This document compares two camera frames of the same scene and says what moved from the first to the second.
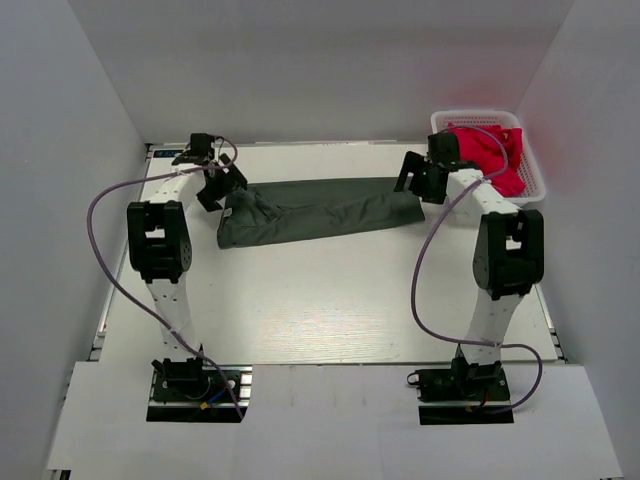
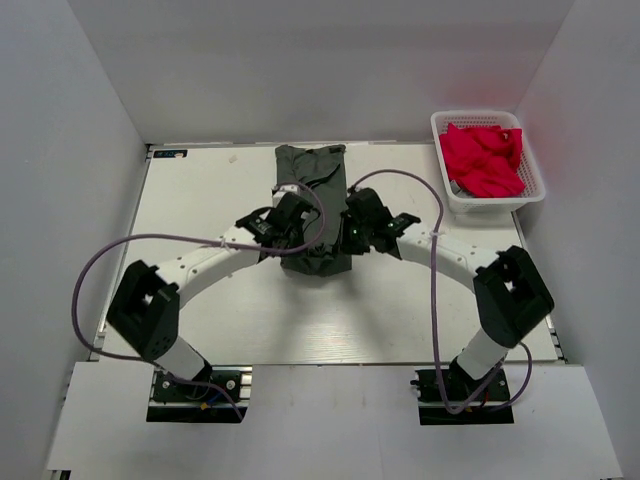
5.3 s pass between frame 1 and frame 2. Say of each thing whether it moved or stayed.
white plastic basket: stayed
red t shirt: stayed
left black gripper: moved
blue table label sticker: stayed
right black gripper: moved
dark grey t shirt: moved
